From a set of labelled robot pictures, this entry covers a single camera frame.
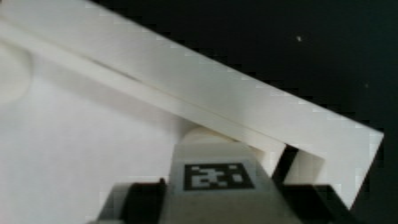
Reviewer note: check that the white right fence rail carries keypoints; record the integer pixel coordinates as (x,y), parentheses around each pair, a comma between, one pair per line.
(90,40)

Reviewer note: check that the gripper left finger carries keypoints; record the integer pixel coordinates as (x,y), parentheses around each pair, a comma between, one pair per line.
(134,203)

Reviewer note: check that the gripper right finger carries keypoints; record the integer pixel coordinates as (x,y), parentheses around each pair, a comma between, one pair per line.
(317,204)

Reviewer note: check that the white leg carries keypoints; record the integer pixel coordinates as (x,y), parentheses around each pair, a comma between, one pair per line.
(221,191)

